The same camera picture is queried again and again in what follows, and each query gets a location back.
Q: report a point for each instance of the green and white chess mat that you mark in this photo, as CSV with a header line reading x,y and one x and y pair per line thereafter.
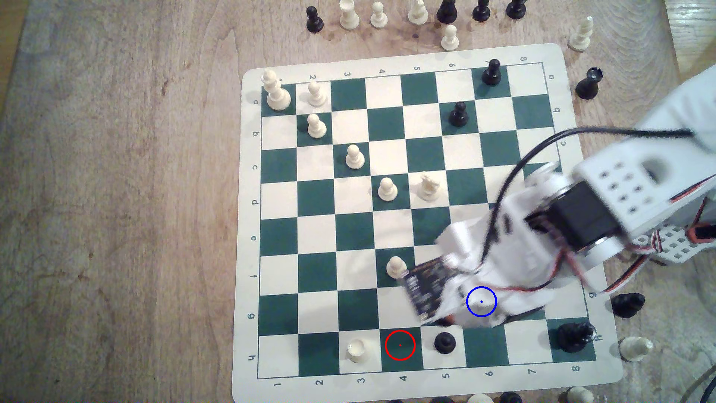
x,y
335,235

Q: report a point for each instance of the white chess piece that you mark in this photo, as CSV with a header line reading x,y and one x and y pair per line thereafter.
x,y
480,399
580,396

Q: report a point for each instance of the white grid robot base plate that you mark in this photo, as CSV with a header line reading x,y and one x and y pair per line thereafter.
x,y
679,243

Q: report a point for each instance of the white chess bishop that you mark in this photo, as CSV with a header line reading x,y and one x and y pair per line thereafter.
x,y
580,37

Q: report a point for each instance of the black chess pawn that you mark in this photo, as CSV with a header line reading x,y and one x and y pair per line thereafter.
x,y
481,12
445,342
516,9
315,22
458,116

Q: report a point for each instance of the large black chess king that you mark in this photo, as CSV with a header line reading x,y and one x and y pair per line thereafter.
x,y
572,337

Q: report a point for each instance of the white chess queen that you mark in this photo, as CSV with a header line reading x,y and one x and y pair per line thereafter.
x,y
418,13

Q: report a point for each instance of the black chess queen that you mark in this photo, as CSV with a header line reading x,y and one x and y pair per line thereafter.
x,y
447,13

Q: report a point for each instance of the white chess pawn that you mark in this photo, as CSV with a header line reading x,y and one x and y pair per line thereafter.
x,y
354,159
449,40
395,267
378,18
387,191
316,128
316,95

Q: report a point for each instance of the light wooden plank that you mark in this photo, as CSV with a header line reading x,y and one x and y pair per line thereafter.
x,y
693,28

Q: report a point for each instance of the white chess rook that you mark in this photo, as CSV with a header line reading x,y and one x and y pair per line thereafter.
x,y
356,350
349,18

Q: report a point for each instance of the black camera circuit board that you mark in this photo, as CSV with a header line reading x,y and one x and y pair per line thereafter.
x,y
428,286

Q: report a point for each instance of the white printed robot arm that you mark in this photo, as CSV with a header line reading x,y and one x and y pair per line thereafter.
x,y
660,190

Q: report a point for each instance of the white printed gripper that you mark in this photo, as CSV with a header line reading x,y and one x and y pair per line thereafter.
x,y
484,311

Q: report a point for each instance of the black chess rook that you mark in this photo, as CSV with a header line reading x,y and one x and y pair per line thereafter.
x,y
587,87

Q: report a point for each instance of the white chess knight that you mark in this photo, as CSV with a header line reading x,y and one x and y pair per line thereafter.
x,y
429,187
635,349

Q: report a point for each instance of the black chess knight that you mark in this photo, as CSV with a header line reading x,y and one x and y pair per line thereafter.
x,y
627,305

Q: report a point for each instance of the tall white chess king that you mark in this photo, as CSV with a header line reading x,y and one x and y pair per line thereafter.
x,y
278,96

